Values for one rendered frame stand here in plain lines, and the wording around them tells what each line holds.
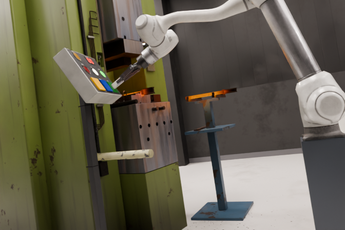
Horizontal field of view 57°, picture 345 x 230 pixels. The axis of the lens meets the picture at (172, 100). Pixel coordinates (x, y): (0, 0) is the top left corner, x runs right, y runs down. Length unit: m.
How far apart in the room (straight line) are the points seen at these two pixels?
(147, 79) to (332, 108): 1.52
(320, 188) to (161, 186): 1.03
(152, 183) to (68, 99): 0.75
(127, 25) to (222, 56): 3.11
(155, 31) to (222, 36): 3.72
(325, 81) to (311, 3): 3.88
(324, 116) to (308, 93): 0.11
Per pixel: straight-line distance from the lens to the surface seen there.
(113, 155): 1.89
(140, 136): 2.04
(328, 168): 1.60
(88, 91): 1.53
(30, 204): 2.38
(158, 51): 1.67
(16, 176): 2.47
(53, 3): 2.24
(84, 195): 2.07
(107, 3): 2.25
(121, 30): 2.19
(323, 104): 1.35
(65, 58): 1.60
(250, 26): 5.19
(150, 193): 2.10
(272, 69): 5.06
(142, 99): 2.19
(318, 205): 1.64
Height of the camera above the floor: 0.79
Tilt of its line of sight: 3 degrees up
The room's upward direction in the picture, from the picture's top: 8 degrees counter-clockwise
